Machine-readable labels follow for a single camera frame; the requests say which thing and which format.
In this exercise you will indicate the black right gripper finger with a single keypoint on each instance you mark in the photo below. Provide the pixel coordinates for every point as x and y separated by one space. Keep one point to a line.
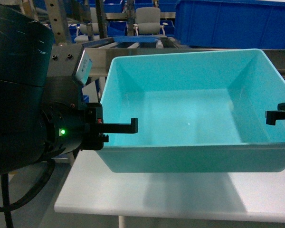
275 115

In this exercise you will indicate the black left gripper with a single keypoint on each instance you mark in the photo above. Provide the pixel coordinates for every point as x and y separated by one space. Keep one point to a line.
69 129

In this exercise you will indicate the light cyan plastic bin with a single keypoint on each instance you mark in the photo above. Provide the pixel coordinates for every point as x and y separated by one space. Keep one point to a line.
197 112

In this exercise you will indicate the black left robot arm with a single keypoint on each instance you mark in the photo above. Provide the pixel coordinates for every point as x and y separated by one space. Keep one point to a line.
32 131

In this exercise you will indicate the blue bin right shelf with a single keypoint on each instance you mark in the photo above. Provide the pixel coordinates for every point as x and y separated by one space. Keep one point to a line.
231 23

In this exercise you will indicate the grey office chair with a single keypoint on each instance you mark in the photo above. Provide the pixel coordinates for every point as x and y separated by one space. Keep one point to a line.
147 22

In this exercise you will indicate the steel shelf front rail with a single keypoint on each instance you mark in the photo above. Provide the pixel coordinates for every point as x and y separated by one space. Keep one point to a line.
102 57

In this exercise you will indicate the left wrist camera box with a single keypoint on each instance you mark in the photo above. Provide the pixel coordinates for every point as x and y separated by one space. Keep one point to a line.
82 69

